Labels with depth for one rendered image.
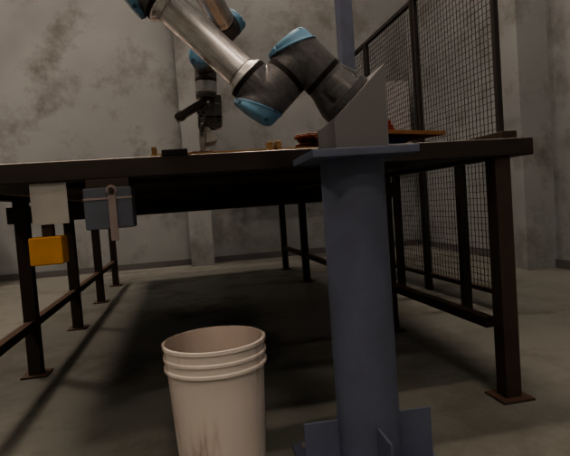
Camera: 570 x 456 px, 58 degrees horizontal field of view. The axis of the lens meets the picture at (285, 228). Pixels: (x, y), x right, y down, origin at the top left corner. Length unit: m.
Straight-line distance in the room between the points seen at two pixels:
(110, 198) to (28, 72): 6.13
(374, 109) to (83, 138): 6.20
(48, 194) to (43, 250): 0.16
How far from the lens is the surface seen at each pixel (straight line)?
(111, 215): 1.56
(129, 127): 7.22
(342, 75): 1.35
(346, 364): 1.38
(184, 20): 1.39
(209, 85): 1.82
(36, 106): 7.51
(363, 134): 1.31
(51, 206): 1.62
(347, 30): 3.93
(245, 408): 1.48
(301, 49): 1.35
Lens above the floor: 0.75
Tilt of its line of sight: 3 degrees down
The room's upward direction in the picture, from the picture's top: 4 degrees counter-clockwise
